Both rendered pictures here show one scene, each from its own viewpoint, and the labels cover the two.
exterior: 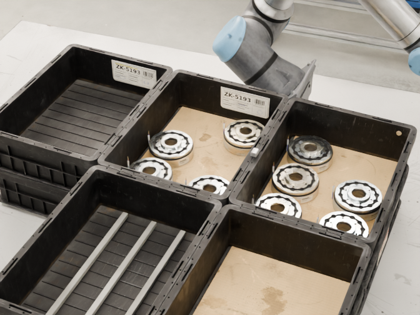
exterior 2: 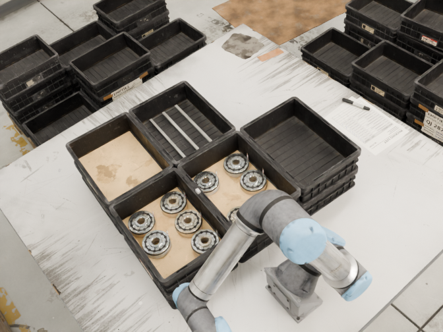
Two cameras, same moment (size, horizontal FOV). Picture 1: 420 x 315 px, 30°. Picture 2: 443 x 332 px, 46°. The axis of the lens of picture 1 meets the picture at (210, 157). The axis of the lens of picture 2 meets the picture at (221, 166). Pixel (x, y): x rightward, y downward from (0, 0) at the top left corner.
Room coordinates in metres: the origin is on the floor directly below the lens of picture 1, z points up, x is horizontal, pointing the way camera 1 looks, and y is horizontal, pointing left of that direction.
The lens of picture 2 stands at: (2.08, -0.94, 2.46)
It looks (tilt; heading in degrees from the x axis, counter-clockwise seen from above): 51 degrees down; 128
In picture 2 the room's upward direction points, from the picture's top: 9 degrees counter-clockwise
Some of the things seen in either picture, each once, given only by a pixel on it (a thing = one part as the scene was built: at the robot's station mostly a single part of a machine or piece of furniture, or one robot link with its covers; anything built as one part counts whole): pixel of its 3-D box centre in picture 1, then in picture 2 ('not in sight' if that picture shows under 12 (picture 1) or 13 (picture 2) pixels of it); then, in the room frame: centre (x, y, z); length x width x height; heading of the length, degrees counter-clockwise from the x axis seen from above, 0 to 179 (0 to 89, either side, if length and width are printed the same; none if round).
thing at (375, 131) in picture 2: not in sight; (365, 123); (1.65, 0.70, 0.70); 0.33 x 0.23 x 0.01; 161
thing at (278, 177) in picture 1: (295, 179); (188, 221); (1.29, -0.19, 0.86); 0.10 x 0.10 x 0.01
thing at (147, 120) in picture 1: (198, 149); (238, 188); (1.39, 0.03, 0.87); 0.40 x 0.30 x 0.11; 156
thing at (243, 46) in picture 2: not in sight; (241, 44); (0.85, 0.96, 0.71); 0.22 x 0.19 x 0.01; 161
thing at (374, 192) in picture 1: (358, 195); (155, 242); (1.24, -0.32, 0.86); 0.10 x 0.10 x 0.01
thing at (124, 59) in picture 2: not in sight; (118, 85); (0.12, 0.67, 0.37); 0.40 x 0.30 x 0.45; 71
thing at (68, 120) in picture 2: not in sight; (68, 132); (-0.01, 0.29, 0.26); 0.40 x 0.30 x 0.23; 71
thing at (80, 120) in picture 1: (84, 117); (298, 149); (1.51, 0.30, 0.87); 0.40 x 0.30 x 0.11; 156
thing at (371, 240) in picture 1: (327, 166); (169, 222); (1.27, -0.25, 0.92); 0.40 x 0.30 x 0.02; 156
